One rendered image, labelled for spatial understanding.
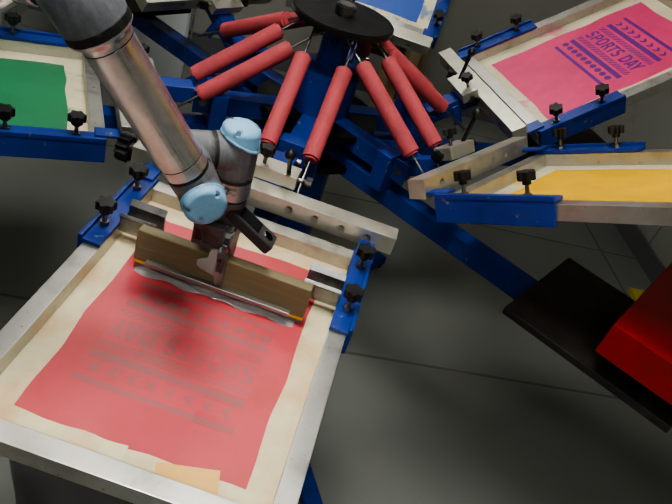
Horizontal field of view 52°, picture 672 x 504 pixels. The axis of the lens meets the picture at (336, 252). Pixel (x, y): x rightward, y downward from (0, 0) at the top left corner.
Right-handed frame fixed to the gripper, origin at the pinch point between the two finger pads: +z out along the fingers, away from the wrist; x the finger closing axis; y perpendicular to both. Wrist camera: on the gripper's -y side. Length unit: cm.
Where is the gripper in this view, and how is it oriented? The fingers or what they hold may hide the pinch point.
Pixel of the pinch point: (223, 275)
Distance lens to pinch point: 146.7
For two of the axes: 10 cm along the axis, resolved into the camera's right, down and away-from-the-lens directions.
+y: -9.5, -3.2, 0.1
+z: -2.5, 7.8, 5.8
